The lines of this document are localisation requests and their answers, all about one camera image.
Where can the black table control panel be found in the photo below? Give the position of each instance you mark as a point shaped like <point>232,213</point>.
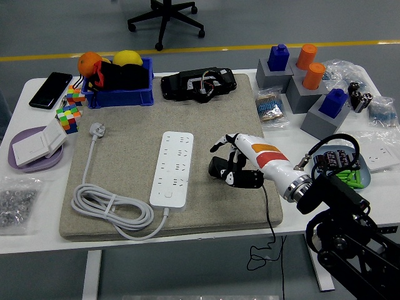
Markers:
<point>386,229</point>

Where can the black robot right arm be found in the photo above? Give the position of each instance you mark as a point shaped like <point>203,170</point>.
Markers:
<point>343,193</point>

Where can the white table leg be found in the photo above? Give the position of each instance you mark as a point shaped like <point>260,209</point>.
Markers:
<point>325,281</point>
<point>92,275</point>

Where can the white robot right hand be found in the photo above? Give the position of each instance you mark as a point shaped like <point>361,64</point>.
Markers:
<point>268,156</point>

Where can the clear plastic bag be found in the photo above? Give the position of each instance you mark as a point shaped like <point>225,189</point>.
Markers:
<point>381,137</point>

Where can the blue square peg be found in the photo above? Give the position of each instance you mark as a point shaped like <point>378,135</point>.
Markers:
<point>278,59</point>
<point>332,104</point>

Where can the bundle of black capacitors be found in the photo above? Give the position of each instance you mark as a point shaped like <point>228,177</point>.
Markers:
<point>359,97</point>

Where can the white wall switch panel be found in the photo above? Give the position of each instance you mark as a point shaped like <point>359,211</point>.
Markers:
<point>28,150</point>

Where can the blue-grey tray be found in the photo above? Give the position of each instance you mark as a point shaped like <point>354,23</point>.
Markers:
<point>366,178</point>

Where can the black office chair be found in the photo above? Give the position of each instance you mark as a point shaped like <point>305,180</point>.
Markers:
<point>164,18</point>

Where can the purple tray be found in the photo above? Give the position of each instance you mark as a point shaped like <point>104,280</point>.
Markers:
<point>37,165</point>

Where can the colourful puzzle cube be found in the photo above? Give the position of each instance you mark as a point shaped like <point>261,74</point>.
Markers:
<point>68,120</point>
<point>75,95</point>

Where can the pile of green batteries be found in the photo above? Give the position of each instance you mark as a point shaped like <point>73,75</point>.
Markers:
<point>354,176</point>

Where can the clear bag of metal nuts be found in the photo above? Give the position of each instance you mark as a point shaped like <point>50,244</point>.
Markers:
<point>15,203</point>

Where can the white wall socket panel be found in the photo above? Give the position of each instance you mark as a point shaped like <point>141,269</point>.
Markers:
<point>381,157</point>

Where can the blue plastic bin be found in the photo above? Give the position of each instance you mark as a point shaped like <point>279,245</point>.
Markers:
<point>125,98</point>

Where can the black smartphone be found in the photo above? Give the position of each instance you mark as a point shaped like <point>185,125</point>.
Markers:
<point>50,90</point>

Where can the black pouch with red lining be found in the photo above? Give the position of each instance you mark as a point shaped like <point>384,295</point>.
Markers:
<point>125,76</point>

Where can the orange fruit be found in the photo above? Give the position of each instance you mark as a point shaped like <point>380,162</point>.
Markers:
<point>87,62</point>

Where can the clear bag of striped resistors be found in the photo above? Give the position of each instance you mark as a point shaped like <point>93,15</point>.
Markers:
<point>269,107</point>

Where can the grey socket block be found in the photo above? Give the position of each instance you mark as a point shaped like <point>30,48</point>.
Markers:
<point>315,125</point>
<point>265,78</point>
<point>300,100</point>
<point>293,70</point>

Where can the crumpled clear bag of parts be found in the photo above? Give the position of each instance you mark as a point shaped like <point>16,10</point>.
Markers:
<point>343,70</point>

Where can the grey-brown mat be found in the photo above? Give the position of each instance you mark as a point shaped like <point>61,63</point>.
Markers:
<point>125,150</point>

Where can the clear bag of blue resistors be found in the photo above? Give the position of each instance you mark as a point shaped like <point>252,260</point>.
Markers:
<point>382,114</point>

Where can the small yellow fruit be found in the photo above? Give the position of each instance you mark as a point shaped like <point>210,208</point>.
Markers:
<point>106,60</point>

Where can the orange cylinder peg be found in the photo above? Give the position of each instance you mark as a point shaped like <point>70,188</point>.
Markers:
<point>314,76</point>
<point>306,56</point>

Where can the pile of dark capacitors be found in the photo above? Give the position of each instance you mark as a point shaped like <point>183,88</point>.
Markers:
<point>340,156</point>

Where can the large yellow citrus fruit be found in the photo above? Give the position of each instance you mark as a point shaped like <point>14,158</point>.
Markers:
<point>126,57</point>

